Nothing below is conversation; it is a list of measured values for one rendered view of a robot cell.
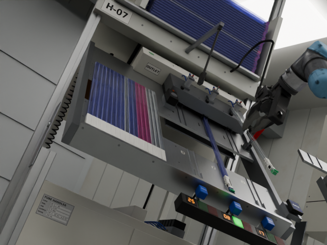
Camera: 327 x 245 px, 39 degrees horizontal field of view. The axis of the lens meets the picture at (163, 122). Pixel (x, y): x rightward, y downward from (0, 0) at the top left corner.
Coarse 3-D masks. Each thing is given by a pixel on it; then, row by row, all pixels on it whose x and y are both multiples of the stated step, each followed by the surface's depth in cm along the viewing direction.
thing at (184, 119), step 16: (96, 48) 177; (112, 64) 171; (128, 64) 182; (144, 80) 176; (160, 96) 170; (160, 112) 156; (176, 112) 165; (192, 112) 175; (176, 128) 164; (192, 128) 160; (208, 144) 168; (224, 144) 165; (240, 144) 174
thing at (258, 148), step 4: (232, 108) 171; (236, 112) 167; (236, 116) 164; (240, 120) 159; (240, 124) 157; (248, 132) 149; (248, 136) 148; (252, 136) 147; (252, 140) 144; (256, 144) 141; (256, 148) 139; (260, 148) 139; (260, 152) 136; (260, 156) 135; (264, 156) 133; (272, 168) 126; (272, 172) 125; (276, 172) 125
